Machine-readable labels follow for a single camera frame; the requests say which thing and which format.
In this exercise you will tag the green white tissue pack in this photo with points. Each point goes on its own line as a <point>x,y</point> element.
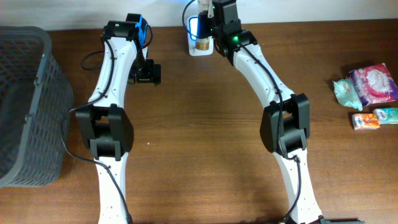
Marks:
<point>386,115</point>

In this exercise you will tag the white tube gold cap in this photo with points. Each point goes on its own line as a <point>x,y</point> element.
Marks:
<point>202,43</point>

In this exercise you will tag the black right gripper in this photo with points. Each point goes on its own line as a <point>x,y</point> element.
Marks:
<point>204,21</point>

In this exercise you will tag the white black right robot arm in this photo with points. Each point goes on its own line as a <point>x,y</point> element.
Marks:
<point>285,124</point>

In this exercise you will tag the white barcode scanner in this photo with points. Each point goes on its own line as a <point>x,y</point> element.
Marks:
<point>192,23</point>

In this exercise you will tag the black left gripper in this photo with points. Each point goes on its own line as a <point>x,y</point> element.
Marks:
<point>152,72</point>

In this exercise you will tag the red purple tissue pack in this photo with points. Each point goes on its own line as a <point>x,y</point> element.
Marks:
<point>374,84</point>

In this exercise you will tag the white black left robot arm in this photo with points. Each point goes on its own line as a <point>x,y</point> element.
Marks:
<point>104,125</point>

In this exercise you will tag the grey plastic mesh basket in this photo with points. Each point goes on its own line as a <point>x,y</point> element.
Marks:
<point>35,94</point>

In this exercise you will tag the orange tissue pack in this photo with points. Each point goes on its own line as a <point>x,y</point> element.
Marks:
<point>364,121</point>

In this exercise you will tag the teal wet wipes pack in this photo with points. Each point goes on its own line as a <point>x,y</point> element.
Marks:
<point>346,95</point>

